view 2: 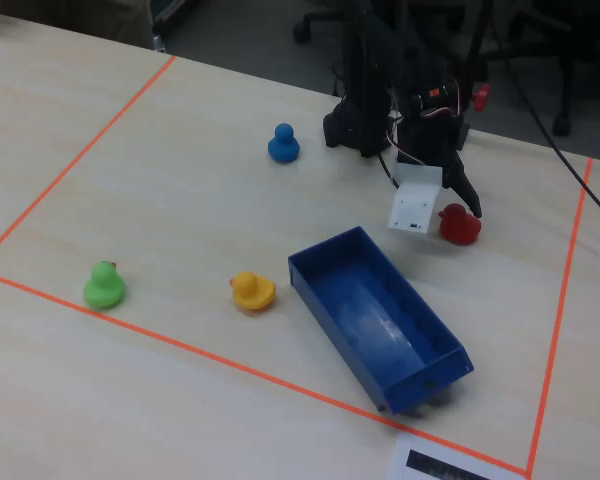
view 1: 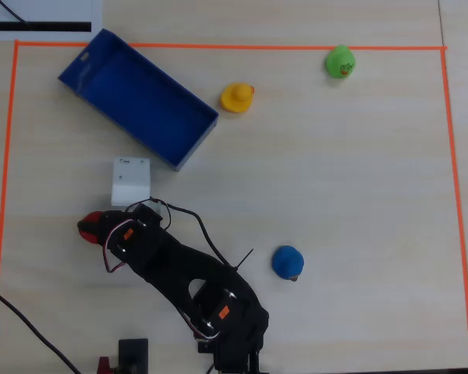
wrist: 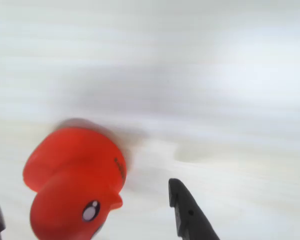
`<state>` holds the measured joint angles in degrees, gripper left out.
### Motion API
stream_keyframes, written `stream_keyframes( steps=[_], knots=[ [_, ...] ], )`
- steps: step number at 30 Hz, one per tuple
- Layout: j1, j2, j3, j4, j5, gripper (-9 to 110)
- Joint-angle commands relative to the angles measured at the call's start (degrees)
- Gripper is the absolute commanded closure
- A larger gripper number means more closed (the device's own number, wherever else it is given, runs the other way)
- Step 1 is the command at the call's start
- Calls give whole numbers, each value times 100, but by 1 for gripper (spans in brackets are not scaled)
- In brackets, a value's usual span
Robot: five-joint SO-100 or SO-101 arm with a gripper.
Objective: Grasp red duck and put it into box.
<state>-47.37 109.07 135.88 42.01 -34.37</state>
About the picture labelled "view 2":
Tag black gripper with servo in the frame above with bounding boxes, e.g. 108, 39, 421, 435
396, 78, 483, 219

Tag red rubber duck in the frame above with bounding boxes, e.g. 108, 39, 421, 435
437, 202, 483, 247

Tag blue plastic box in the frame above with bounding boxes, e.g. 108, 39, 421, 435
287, 225, 476, 416

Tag blue rubber duck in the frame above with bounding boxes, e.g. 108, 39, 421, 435
266, 122, 301, 165

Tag yellow rubber duck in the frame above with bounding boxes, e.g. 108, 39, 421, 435
228, 271, 277, 314

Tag green rubber duck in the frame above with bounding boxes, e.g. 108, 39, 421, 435
83, 260, 127, 310

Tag black office chair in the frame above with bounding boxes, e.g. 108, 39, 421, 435
474, 0, 600, 138
292, 0, 361, 45

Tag white paper with black print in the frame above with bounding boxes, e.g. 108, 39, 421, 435
385, 431, 527, 480

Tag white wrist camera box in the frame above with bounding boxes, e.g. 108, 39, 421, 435
387, 161, 444, 235

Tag white red servo cable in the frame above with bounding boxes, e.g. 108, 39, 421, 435
387, 88, 426, 169

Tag long black cable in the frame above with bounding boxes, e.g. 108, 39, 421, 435
494, 29, 600, 229

